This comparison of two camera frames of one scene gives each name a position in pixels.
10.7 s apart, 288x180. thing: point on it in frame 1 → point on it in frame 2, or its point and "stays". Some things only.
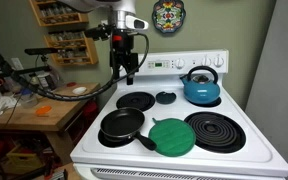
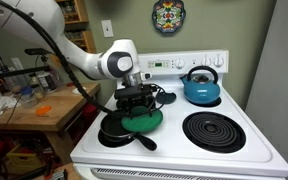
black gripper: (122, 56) → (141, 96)
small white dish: (79, 90) stays
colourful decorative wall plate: (168, 15) stays
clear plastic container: (28, 99) stays
